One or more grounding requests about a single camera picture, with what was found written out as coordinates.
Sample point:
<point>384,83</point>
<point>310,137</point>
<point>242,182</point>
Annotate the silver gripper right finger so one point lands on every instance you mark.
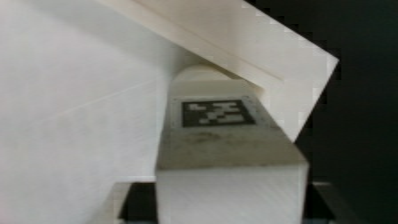
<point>326,207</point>

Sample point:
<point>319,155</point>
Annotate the white leg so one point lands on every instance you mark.
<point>231,170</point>

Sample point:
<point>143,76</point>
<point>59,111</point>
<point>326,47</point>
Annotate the white square tabletop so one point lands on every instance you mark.
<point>93,53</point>

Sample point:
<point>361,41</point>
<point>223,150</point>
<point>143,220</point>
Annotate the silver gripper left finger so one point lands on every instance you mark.
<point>128,207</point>

